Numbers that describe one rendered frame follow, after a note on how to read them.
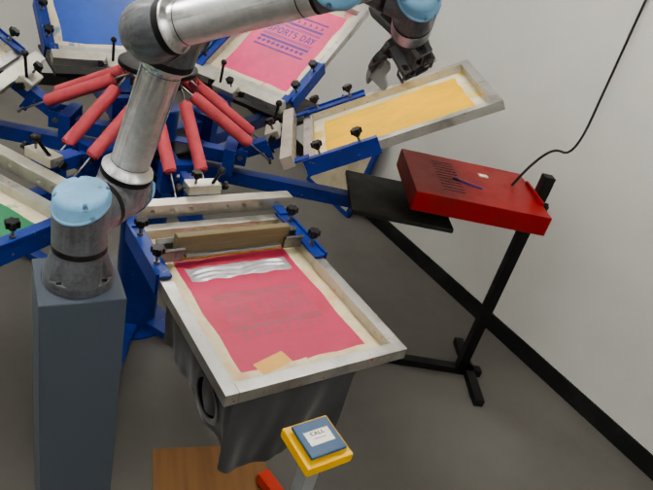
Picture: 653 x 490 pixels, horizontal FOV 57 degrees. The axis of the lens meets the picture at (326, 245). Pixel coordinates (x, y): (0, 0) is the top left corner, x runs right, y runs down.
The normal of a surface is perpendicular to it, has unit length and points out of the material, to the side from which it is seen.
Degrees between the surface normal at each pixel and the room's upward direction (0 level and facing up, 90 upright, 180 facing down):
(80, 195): 7
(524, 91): 90
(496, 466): 0
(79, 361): 90
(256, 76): 32
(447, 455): 0
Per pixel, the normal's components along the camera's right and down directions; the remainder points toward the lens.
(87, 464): 0.43, 0.55
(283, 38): -0.04, -0.52
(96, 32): 0.47, -0.42
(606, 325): -0.83, 0.11
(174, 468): 0.23, -0.84
